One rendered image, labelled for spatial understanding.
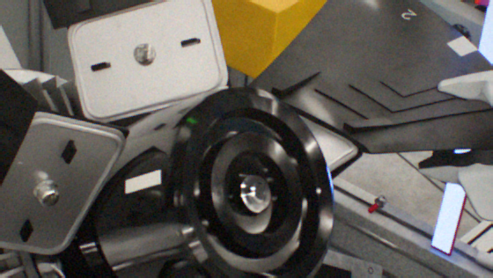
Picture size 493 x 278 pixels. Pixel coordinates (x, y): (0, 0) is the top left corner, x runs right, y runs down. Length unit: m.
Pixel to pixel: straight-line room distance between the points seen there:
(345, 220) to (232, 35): 0.24
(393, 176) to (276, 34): 1.63
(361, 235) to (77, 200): 0.63
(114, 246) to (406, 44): 0.34
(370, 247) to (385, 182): 1.49
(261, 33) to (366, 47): 0.30
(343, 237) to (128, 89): 0.60
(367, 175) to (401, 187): 0.09
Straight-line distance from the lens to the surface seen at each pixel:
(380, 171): 2.69
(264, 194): 0.58
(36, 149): 0.55
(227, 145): 0.57
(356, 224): 1.18
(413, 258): 1.15
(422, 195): 2.64
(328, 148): 0.68
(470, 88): 0.71
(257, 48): 1.10
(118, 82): 0.63
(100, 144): 0.56
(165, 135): 0.56
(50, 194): 0.56
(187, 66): 0.63
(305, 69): 0.76
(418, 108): 0.76
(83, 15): 0.64
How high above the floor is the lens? 1.58
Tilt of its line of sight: 35 degrees down
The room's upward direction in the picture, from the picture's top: 6 degrees clockwise
